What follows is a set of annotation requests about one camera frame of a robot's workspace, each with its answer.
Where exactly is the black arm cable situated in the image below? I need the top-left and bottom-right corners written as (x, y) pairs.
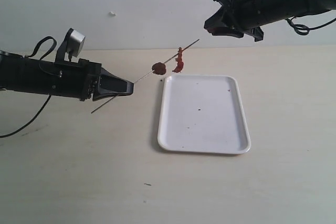
top-left (286, 16), bottom-right (336, 36)
top-left (0, 36), bottom-right (58, 138)

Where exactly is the red meat piece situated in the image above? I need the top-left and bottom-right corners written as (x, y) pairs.
top-left (172, 47), bottom-right (184, 73)

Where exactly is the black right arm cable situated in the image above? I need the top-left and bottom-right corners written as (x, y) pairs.
top-left (286, 16), bottom-right (336, 36)

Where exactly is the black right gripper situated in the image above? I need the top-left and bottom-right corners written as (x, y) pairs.
top-left (204, 0), bottom-right (309, 42)

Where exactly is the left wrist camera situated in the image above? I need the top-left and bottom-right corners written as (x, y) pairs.
top-left (55, 28), bottom-right (86, 62)

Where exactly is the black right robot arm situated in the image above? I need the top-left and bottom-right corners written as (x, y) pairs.
top-left (204, 0), bottom-right (335, 42)

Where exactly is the thin wooden skewer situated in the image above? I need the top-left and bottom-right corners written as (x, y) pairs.
top-left (90, 39), bottom-right (200, 114)

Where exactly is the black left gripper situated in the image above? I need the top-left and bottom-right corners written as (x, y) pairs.
top-left (1, 51), bottom-right (134, 101)

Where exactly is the brown meatball piece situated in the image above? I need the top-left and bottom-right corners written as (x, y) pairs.
top-left (152, 62), bottom-right (166, 76)

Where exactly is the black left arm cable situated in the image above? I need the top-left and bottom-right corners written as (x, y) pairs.
top-left (0, 36), bottom-right (58, 138)

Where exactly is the white plastic tray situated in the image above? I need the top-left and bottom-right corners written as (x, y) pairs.
top-left (157, 74), bottom-right (251, 155)

